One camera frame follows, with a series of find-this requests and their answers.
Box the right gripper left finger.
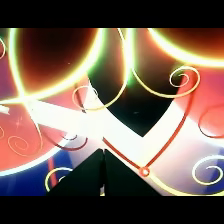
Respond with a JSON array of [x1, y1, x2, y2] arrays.
[[45, 148, 105, 197]]

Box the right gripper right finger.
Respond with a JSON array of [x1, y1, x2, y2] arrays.
[[103, 149, 162, 197]]

